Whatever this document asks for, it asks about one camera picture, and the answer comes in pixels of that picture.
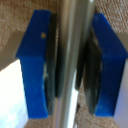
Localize silver handle of drawer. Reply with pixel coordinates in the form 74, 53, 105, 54
53, 0, 97, 128

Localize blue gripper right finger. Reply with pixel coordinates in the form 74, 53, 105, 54
79, 12, 128, 118

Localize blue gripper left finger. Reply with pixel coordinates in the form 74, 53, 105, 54
14, 9, 60, 120

